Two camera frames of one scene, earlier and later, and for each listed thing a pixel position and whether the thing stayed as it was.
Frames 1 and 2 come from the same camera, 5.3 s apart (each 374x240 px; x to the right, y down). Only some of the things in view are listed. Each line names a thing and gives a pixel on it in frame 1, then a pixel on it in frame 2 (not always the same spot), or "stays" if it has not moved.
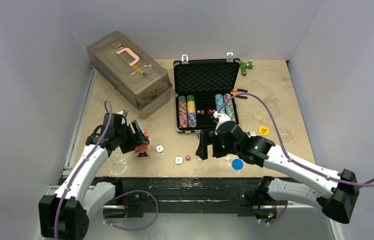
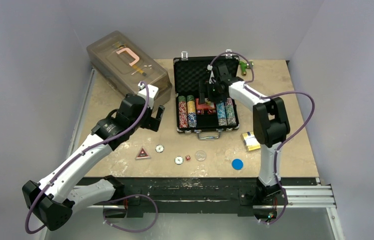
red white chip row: x=182 y=112 stays
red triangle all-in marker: x=143 y=155 stays
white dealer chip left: x=159 y=148 stays
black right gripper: x=211 y=143 to x=209 y=89
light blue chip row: x=219 y=102 stays
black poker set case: x=203 y=88 stays
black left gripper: x=141 y=140 to x=151 y=123
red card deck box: x=145 y=134 to x=209 y=104
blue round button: x=237 y=164 stays
